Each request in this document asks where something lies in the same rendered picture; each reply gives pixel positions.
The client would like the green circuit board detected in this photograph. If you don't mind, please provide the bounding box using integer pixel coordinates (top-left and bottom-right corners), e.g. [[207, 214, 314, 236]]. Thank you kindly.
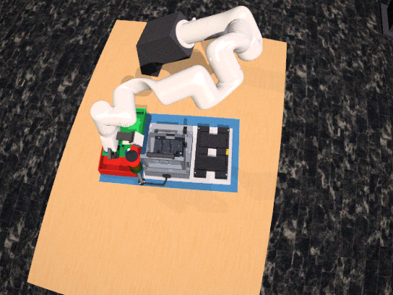
[[102, 140, 131, 157]]

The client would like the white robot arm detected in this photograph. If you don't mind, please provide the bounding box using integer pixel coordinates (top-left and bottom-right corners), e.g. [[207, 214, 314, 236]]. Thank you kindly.
[[90, 6, 263, 148]]

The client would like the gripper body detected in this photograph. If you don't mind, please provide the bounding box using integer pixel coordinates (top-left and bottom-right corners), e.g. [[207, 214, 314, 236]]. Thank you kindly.
[[100, 127, 120, 152]]

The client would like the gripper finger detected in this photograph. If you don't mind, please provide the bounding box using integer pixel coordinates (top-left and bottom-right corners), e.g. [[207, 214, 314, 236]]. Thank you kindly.
[[108, 147, 119, 160]]

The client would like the green open bin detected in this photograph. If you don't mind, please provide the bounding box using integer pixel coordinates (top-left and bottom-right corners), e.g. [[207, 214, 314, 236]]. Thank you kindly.
[[120, 108, 147, 135]]

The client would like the red open bin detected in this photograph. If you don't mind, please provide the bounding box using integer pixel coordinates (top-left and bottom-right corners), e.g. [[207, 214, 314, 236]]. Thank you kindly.
[[98, 145, 142, 177]]

